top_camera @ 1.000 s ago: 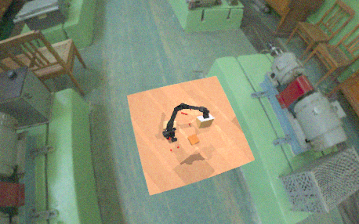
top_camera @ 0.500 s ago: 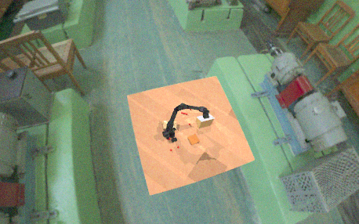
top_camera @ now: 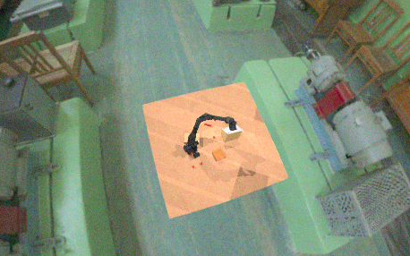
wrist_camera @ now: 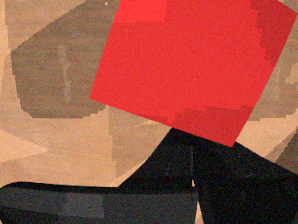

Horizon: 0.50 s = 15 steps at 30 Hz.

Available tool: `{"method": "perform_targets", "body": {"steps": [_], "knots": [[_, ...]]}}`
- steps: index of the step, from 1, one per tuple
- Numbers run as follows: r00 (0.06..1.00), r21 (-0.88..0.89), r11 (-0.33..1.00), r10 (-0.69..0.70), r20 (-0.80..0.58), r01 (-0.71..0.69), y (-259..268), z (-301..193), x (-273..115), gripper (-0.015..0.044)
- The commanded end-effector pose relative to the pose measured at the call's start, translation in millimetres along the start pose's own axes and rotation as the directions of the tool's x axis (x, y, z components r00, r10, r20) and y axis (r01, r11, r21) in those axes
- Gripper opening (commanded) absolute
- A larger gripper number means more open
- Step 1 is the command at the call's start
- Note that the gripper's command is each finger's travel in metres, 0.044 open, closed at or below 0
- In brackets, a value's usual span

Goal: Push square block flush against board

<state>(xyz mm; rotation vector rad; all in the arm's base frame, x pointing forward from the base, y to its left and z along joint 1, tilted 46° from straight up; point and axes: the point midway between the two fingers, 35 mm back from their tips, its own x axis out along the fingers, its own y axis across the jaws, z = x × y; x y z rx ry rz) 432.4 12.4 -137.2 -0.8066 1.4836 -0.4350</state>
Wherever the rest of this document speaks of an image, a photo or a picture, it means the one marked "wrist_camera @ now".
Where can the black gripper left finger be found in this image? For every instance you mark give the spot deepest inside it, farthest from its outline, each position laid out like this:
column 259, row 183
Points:
column 161, row 191

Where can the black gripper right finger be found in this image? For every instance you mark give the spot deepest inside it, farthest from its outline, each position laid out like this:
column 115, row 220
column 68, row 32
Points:
column 237, row 186

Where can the red square block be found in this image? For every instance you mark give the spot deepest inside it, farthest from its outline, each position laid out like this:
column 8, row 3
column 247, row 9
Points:
column 196, row 65

